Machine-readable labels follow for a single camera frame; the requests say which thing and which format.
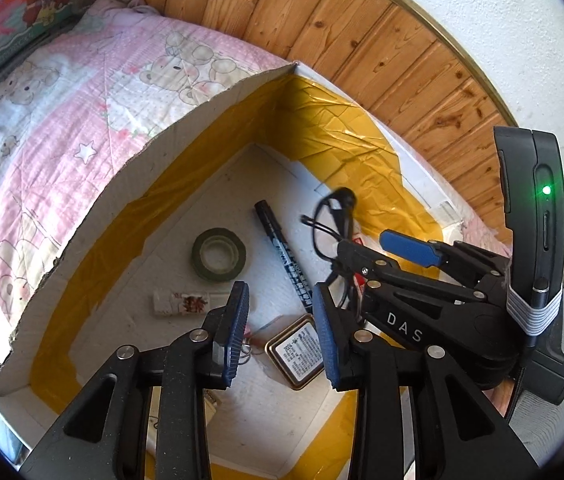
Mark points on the wooden headboard panel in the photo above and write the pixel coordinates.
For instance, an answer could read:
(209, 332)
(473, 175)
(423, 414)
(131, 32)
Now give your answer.
(397, 63)

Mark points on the white cardboard box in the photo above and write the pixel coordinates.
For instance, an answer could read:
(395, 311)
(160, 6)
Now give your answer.
(215, 198)

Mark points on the gold tissue pack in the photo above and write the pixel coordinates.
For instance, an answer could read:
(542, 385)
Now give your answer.
(211, 405)

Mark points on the black marker pen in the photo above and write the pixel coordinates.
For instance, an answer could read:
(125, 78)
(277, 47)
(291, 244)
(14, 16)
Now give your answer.
(291, 266)

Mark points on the green tape roll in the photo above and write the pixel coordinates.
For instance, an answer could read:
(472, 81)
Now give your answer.
(218, 255)

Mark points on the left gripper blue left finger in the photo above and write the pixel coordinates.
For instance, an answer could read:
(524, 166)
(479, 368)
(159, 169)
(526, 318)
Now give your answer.
(228, 338)

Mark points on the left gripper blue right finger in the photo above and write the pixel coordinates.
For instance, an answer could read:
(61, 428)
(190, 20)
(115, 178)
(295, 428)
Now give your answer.
(335, 326)

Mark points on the black glasses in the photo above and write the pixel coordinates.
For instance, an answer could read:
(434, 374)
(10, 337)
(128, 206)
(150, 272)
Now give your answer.
(333, 216)

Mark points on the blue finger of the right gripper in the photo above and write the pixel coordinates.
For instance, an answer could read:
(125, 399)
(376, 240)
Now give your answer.
(377, 269)
(410, 248)

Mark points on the small white tube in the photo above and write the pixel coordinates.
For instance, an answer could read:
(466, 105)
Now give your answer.
(168, 304)

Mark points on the black tracking camera module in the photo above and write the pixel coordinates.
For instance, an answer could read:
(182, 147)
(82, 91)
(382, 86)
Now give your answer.
(532, 183)

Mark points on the gold metal tin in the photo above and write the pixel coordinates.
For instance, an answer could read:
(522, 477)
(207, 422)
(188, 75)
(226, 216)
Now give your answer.
(296, 352)

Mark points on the pink cartoon bed quilt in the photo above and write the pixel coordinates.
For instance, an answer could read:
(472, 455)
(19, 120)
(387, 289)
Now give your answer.
(76, 109)

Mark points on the red white staples box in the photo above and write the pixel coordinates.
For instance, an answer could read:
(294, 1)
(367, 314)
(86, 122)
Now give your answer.
(358, 259)

